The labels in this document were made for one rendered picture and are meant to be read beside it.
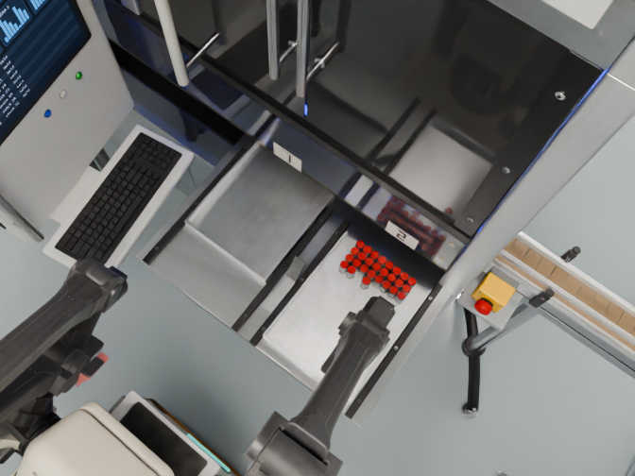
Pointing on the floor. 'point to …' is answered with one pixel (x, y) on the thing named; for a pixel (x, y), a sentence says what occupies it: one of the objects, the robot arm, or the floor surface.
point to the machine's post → (551, 169)
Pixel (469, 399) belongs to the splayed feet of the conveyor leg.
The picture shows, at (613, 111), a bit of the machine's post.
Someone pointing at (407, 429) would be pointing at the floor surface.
